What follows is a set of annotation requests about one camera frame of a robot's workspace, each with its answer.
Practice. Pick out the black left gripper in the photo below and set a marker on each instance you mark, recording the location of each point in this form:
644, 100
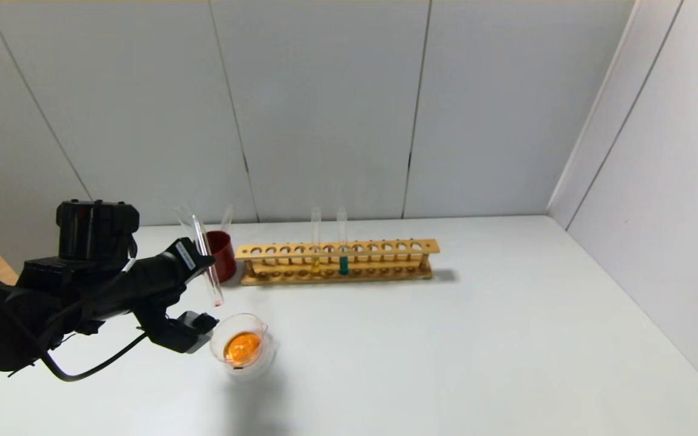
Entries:
186, 257

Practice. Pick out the test tube with red pigment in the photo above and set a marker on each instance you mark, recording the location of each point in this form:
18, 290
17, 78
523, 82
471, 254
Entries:
208, 272

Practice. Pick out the test tube with yellow pigment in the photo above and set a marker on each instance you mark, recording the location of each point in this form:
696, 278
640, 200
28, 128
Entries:
184, 218
316, 266

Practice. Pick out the empty glass test tube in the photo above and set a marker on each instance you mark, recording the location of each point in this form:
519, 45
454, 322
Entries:
226, 219

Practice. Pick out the test tube with blue pigment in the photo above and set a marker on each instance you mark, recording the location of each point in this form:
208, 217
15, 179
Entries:
343, 265

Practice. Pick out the wooden test tube rack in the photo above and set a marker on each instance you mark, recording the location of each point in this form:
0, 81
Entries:
355, 250

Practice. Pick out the dark red cylindrical cup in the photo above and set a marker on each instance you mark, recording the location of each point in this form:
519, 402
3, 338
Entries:
225, 260

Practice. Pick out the clear glass beaker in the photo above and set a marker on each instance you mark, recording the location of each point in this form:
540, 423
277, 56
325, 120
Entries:
243, 351

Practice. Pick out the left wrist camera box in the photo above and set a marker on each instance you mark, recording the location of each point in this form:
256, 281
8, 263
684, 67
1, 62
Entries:
176, 336

